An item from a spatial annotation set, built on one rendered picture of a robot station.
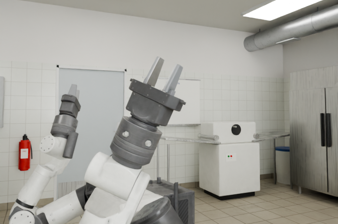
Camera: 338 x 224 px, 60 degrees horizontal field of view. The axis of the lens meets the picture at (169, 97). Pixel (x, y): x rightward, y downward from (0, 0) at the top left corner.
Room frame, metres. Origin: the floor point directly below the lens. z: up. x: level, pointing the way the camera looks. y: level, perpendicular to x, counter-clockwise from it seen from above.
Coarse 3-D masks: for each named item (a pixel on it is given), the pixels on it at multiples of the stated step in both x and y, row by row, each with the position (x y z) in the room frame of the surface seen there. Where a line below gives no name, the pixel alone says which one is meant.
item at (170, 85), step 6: (180, 66) 0.57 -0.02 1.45; (174, 72) 0.57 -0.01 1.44; (180, 72) 0.58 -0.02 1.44; (168, 78) 0.57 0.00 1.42; (174, 78) 0.57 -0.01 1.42; (168, 84) 0.57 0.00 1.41; (174, 84) 0.58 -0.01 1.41; (162, 90) 0.57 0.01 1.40; (168, 90) 0.57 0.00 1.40; (174, 90) 0.59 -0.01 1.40
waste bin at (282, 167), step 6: (276, 150) 5.77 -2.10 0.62; (282, 150) 5.63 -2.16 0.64; (288, 150) 5.57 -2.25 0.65; (276, 156) 5.78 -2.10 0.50; (282, 156) 5.64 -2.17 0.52; (288, 156) 5.58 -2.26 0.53; (276, 162) 5.81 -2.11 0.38; (282, 162) 5.65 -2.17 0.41; (288, 162) 5.59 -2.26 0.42; (276, 168) 5.83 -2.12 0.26; (282, 168) 5.66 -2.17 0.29; (288, 168) 5.60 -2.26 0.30; (282, 174) 5.67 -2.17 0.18; (288, 174) 5.60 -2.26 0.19; (282, 180) 5.68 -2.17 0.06; (288, 180) 5.61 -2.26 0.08
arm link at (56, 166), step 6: (48, 162) 1.12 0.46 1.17; (54, 162) 1.12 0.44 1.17; (60, 162) 1.11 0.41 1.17; (66, 162) 1.11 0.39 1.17; (36, 168) 1.06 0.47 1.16; (42, 168) 1.05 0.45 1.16; (48, 168) 1.11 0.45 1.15; (54, 168) 1.10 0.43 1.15; (60, 168) 1.10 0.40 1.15; (42, 174) 1.05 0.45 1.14; (48, 174) 1.06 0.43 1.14; (54, 174) 1.08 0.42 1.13
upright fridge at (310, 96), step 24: (312, 72) 4.63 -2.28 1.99; (336, 72) 4.26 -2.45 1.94; (312, 96) 4.59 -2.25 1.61; (336, 96) 4.22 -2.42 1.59; (312, 120) 4.60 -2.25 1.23; (336, 120) 4.23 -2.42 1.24; (312, 144) 4.61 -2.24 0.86; (336, 144) 4.24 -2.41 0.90; (312, 168) 4.62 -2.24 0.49; (336, 168) 4.25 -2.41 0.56; (336, 192) 4.26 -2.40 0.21
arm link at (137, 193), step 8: (144, 176) 0.59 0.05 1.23; (136, 184) 0.57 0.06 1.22; (144, 184) 0.58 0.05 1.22; (136, 192) 0.57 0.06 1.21; (128, 200) 0.56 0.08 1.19; (136, 200) 0.57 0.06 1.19; (128, 208) 0.56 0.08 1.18; (136, 208) 0.58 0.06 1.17; (88, 216) 0.56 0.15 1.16; (96, 216) 0.55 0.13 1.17; (104, 216) 0.61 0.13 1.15; (112, 216) 0.55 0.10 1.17; (120, 216) 0.55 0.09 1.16; (128, 216) 0.56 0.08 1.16
